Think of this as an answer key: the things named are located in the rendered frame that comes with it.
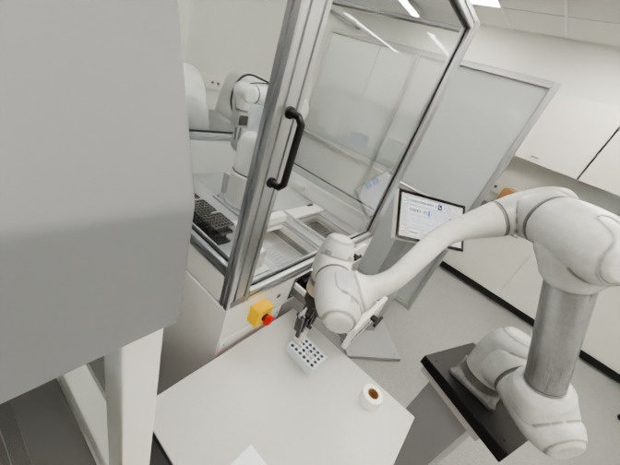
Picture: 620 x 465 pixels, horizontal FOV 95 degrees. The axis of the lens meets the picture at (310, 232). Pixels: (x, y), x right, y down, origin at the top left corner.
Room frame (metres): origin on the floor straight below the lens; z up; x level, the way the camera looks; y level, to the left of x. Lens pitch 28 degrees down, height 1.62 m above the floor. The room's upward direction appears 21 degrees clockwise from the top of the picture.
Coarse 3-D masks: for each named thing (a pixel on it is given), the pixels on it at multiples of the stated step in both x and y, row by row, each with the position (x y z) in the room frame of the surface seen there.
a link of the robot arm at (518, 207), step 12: (528, 192) 0.80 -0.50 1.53; (540, 192) 0.77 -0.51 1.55; (552, 192) 0.76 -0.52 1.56; (564, 192) 0.78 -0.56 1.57; (504, 204) 0.77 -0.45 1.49; (516, 204) 0.76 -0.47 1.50; (528, 204) 0.74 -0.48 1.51; (540, 204) 0.72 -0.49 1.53; (516, 216) 0.74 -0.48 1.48; (528, 216) 0.71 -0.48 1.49; (516, 228) 0.74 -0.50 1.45; (528, 240) 0.72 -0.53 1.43
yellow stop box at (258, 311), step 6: (264, 300) 0.74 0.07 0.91; (252, 306) 0.70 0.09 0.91; (258, 306) 0.71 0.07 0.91; (264, 306) 0.71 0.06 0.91; (270, 306) 0.73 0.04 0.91; (252, 312) 0.69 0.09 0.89; (258, 312) 0.68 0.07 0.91; (264, 312) 0.70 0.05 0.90; (270, 312) 0.73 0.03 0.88; (252, 318) 0.69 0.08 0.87; (258, 318) 0.68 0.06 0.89; (252, 324) 0.68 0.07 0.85; (258, 324) 0.69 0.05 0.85
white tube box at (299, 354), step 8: (288, 344) 0.70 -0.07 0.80; (296, 344) 0.71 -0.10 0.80; (304, 344) 0.73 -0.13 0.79; (312, 344) 0.74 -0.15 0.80; (288, 352) 0.69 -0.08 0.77; (296, 352) 0.68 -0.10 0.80; (304, 352) 0.69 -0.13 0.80; (312, 352) 0.70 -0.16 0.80; (320, 352) 0.72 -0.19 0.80; (296, 360) 0.67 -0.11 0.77; (304, 360) 0.66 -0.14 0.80; (312, 360) 0.67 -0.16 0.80; (320, 360) 0.69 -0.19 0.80; (304, 368) 0.65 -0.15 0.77; (312, 368) 0.64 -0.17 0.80
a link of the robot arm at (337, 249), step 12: (324, 240) 0.72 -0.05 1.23; (336, 240) 0.70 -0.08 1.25; (348, 240) 0.72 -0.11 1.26; (324, 252) 0.68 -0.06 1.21; (336, 252) 0.67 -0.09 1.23; (348, 252) 0.68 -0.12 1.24; (324, 264) 0.65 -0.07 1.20; (336, 264) 0.65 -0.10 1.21; (348, 264) 0.67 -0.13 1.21; (312, 276) 0.70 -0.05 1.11
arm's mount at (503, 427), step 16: (448, 352) 0.96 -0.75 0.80; (464, 352) 1.00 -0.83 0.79; (432, 368) 0.84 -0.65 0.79; (448, 368) 0.86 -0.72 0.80; (448, 384) 0.78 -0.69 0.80; (464, 400) 0.73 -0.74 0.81; (464, 416) 0.70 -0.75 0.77; (480, 416) 0.69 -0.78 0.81; (496, 416) 0.72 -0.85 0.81; (480, 432) 0.65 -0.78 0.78; (496, 432) 0.65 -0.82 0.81; (512, 432) 0.68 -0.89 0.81; (496, 448) 0.61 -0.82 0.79; (512, 448) 0.61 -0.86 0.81
